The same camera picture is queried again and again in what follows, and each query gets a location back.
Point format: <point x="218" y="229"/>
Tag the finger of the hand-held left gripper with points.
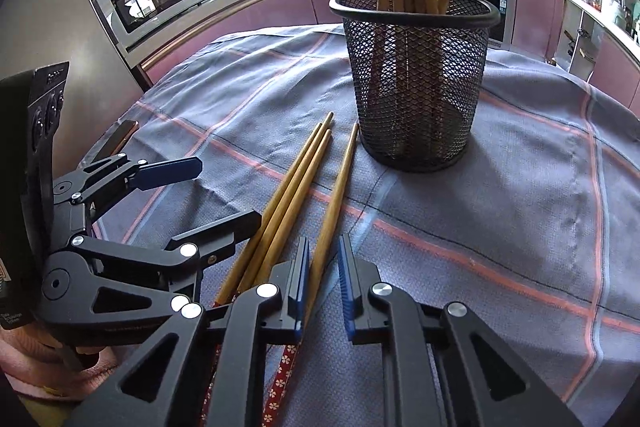
<point x="225" y="232"/>
<point x="170" y="171"/>

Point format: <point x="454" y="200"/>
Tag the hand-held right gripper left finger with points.
<point x="300" y="289"/>

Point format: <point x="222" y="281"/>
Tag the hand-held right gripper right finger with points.
<point x="350" y="289"/>

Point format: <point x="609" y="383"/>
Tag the black mesh utensil cup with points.
<point x="415" y="107"/>

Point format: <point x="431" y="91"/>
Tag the dark brown glossy bar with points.
<point x="120" y="138"/>

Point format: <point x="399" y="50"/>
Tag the grey plaid tablecloth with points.
<point x="500" y="207"/>

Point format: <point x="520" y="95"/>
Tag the pink base cabinet run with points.
<point x="250" y="7"/>
<point x="615" y="57"/>

